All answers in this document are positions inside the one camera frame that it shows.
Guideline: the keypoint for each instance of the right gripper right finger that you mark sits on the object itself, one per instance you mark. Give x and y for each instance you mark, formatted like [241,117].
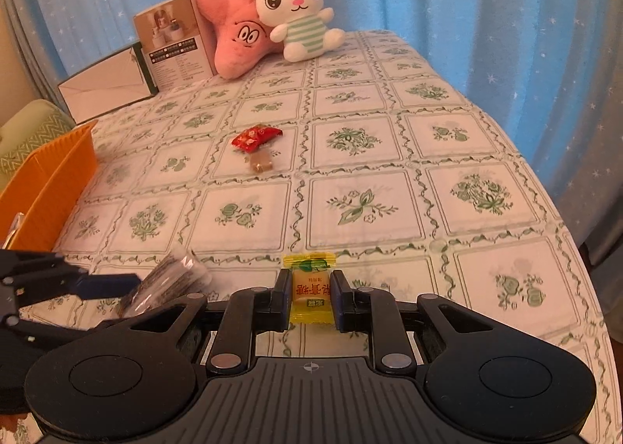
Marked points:
[373,312]

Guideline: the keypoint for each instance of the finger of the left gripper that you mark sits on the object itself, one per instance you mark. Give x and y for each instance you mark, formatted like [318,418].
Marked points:
[100,287]
[28,278]

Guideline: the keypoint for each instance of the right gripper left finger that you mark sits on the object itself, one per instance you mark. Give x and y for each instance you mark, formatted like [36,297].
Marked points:
[238,321]

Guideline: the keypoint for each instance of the yellow candy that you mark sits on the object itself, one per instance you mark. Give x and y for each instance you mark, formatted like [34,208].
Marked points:
[311,287]

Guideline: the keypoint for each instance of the clear black seed bar packet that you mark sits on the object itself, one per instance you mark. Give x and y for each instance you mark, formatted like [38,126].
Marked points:
[179,273]

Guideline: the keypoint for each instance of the orange plastic tray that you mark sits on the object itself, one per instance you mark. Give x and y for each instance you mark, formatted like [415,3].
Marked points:
[46,189]

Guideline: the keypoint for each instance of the green zigzag cushion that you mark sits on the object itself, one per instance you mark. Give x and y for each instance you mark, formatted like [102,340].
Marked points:
[19,138]

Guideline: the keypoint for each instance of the brown clear-wrapped candy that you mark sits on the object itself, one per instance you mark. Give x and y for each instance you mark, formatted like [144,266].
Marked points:
[261,161]

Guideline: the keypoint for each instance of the green floral tablecloth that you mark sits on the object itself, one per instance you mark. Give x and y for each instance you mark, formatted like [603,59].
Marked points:
[381,162]

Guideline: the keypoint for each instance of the light green sofa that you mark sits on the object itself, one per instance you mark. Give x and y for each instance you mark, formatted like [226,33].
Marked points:
[38,106]

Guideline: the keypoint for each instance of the small red patterned candy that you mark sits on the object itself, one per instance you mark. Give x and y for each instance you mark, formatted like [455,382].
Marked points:
[253,138]

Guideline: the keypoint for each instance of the white and green flat box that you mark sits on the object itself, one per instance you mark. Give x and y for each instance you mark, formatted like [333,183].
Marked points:
[115,81]

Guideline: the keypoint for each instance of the beige humidifier product box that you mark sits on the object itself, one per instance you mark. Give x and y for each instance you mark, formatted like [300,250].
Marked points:
[178,43]

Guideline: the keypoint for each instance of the pink star plush toy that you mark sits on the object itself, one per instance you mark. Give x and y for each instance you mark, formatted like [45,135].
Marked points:
[241,39]

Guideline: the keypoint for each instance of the white bunny plush toy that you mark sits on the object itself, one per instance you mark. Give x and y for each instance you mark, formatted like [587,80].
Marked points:
[301,26]

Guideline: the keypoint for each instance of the blue star curtain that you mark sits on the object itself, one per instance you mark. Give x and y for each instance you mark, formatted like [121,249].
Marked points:
[548,71]

